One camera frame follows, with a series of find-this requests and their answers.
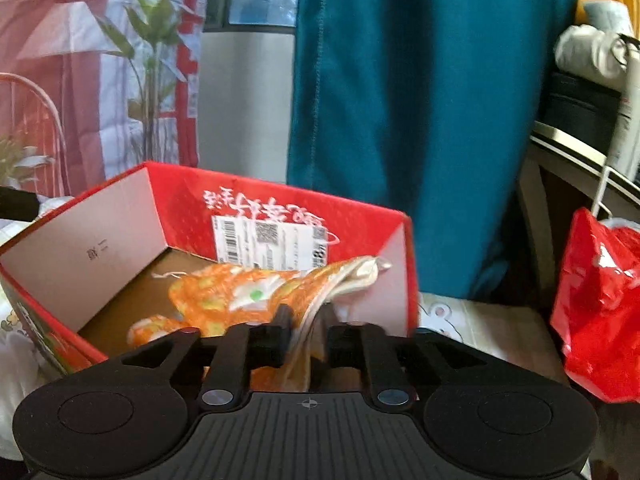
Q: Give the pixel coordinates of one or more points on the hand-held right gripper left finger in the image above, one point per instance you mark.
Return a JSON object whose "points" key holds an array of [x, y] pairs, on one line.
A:
{"points": [[283, 331]]}

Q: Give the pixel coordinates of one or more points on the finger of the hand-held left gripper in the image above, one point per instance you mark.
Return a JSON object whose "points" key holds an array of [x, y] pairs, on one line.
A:
{"points": [[17, 204]]}

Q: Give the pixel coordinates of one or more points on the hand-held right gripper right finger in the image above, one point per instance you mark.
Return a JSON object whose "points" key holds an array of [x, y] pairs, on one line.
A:
{"points": [[327, 326]]}

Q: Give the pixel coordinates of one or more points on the orange floral cloth bag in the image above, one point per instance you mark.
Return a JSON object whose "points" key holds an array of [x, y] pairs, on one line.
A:
{"points": [[225, 290]]}

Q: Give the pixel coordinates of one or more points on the red strawberry print cardboard box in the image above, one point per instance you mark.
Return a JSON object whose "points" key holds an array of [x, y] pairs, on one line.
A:
{"points": [[125, 220]]}

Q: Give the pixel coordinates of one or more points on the small spiky potted plant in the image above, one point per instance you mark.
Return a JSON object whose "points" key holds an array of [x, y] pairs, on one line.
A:
{"points": [[20, 160]]}

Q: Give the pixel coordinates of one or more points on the checkered bed sheet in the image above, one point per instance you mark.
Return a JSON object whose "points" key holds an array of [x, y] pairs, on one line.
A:
{"points": [[475, 320]]}

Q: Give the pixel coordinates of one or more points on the pink sheer curtain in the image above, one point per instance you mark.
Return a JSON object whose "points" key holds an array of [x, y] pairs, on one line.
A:
{"points": [[50, 35]]}

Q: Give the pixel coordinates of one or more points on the tall green bamboo plant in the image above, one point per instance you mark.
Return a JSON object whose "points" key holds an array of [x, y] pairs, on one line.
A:
{"points": [[155, 35]]}

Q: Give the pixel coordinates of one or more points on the teal curtain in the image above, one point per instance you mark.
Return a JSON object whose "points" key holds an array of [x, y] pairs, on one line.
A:
{"points": [[410, 110]]}

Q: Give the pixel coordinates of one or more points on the red plastic bag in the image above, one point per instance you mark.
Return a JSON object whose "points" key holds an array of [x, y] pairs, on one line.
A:
{"points": [[600, 310]]}

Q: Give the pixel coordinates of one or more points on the white hook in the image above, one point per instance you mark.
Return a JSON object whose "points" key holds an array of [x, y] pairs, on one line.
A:
{"points": [[602, 190]]}

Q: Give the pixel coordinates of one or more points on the black bag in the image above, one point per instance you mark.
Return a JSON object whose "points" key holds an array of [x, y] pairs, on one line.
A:
{"points": [[580, 105]]}

